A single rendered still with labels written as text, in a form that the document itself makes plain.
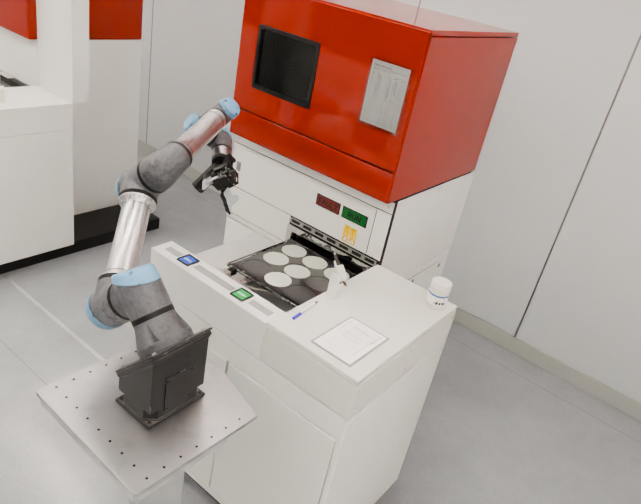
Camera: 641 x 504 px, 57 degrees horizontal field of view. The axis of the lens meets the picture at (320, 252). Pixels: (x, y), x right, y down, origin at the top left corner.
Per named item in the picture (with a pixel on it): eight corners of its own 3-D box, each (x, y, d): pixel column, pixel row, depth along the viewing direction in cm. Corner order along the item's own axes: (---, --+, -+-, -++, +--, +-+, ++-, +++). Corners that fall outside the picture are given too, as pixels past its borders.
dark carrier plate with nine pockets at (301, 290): (292, 241, 243) (292, 240, 243) (359, 278, 226) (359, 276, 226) (232, 265, 217) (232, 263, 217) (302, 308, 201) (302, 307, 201)
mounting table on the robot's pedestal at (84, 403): (132, 532, 140) (134, 495, 134) (36, 426, 163) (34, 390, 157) (264, 439, 173) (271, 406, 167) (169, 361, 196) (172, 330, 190)
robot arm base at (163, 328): (150, 356, 145) (133, 320, 145) (133, 362, 158) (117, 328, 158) (202, 331, 154) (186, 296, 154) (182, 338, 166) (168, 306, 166)
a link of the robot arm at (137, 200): (104, 310, 153) (142, 149, 181) (75, 325, 161) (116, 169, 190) (144, 325, 160) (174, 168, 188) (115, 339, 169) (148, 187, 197)
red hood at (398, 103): (334, 115, 303) (358, -9, 276) (475, 170, 264) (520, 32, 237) (227, 131, 248) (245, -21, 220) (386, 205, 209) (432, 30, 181)
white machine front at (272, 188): (230, 213, 272) (240, 130, 254) (373, 293, 233) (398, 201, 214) (225, 215, 270) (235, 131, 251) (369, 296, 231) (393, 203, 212)
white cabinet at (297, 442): (235, 375, 299) (256, 233, 261) (393, 492, 252) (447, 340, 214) (127, 439, 251) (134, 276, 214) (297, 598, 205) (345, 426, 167)
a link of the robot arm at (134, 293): (147, 314, 148) (125, 265, 147) (118, 328, 155) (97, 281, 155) (182, 299, 157) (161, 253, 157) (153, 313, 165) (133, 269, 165)
